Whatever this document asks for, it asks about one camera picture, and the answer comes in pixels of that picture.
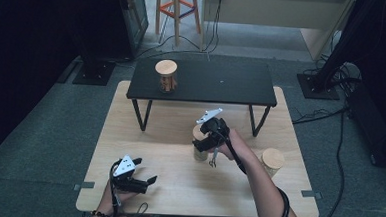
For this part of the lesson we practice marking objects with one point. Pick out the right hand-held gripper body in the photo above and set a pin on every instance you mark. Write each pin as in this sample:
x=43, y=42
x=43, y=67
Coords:
x=218, y=130

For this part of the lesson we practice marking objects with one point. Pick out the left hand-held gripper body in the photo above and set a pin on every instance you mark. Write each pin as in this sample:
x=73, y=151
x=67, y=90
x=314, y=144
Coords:
x=124, y=166

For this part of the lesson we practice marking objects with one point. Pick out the tall slim jar wooden lid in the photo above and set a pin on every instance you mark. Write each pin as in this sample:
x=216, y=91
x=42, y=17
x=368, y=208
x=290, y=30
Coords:
x=198, y=134

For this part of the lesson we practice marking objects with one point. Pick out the black shelf with metal legs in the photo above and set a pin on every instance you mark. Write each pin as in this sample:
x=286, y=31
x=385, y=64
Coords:
x=215, y=86

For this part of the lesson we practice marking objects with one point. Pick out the wide jar of pale beans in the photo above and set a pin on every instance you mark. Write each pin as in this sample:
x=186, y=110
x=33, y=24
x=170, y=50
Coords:
x=272, y=158

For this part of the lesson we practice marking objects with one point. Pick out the short jar with brown sticks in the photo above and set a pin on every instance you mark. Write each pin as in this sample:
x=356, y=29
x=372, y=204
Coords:
x=166, y=68

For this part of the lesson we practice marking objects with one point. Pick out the person's right hand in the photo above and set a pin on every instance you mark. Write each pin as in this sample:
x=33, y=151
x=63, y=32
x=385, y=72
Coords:
x=240, y=146

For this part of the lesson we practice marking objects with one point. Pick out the person's left hand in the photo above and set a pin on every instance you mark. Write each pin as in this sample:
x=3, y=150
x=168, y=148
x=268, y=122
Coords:
x=124, y=197

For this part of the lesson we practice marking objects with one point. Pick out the grey table clamp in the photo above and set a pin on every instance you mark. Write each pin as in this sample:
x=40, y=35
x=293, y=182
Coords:
x=311, y=194

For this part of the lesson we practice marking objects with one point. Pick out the wooden stool with orange braces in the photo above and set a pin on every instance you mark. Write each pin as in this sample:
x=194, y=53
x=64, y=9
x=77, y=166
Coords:
x=176, y=17

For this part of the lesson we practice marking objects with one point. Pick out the white desk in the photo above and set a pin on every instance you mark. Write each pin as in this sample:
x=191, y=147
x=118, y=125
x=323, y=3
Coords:
x=269, y=12

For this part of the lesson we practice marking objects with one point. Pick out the dark glass cabinet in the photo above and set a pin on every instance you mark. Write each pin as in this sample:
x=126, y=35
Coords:
x=134, y=18

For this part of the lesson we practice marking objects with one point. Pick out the black equipment case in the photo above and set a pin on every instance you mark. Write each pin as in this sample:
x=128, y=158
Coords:
x=370, y=131

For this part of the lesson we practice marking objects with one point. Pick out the black stand with base plate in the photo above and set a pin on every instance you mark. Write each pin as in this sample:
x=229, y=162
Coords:
x=94, y=72
x=317, y=87

